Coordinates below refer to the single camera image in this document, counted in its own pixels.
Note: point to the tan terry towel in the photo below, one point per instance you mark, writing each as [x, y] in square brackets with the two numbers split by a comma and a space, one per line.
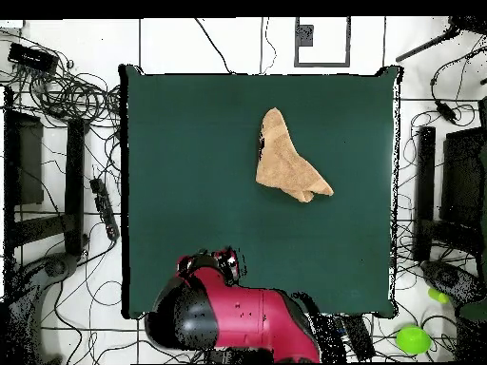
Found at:
[281, 163]

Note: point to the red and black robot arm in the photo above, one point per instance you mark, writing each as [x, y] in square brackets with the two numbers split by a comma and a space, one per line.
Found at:
[243, 315]

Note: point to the dark green table cloth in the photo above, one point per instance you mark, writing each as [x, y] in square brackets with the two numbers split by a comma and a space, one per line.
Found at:
[159, 106]

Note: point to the black power strip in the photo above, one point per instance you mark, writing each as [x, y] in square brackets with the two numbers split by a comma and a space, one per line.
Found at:
[104, 207]
[359, 338]

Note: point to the dark grey small box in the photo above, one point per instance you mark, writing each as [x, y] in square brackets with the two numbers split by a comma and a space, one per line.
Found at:
[305, 35]

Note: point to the grey chair base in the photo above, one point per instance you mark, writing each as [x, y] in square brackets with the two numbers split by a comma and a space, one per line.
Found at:
[449, 279]
[57, 266]

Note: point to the small lime green object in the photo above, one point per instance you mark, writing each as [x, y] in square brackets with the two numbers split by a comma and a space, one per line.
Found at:
[437, 295]

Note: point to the lime green ball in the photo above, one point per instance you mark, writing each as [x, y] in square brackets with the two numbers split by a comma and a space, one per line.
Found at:
[414, 339]

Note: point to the black power adapter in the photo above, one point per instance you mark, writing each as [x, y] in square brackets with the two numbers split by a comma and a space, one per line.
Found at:
[446, 112]

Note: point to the black rod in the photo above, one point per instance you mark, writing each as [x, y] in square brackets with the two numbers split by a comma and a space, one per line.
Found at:
[426, 46]

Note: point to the dark green object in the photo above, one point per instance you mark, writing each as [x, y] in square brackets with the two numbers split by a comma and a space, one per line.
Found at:
[473, 311]

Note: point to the grey square floor frame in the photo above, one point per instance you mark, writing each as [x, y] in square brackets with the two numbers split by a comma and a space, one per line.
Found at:
[323, 65]

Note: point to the black network switch box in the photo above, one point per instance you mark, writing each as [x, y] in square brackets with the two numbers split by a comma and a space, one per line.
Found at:
[32, 57]

